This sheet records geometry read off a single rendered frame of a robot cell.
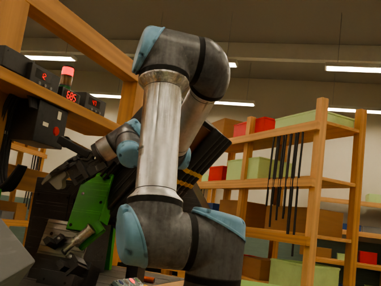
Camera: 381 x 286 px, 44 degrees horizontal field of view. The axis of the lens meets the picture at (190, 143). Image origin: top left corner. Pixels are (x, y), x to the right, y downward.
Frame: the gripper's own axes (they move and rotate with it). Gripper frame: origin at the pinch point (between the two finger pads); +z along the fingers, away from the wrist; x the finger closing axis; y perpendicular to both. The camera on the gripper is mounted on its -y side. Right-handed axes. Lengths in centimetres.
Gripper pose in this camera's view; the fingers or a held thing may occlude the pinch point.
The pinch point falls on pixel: (44, 180)
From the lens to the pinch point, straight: 156.9
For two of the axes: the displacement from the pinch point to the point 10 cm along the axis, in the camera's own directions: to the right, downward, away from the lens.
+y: 5.2, 8.5, -0.7
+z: -8.5, 5.3, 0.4
